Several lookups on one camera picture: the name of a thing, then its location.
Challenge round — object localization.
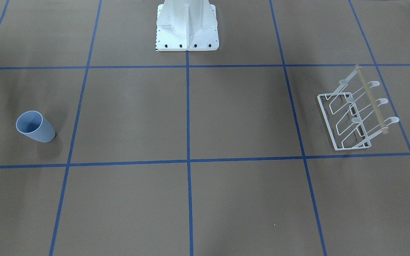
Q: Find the white cup holder rack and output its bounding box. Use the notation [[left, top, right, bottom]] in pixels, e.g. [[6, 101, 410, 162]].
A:
[[317, 65, 400, 151]]

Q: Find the white pedestal column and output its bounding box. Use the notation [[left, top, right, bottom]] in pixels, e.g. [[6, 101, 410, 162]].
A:
[[155, 0, 220, 52]]

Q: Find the blue plastic cup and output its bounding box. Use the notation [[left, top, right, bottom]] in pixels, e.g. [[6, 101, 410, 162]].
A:
[[16, 110, 56, 143]]

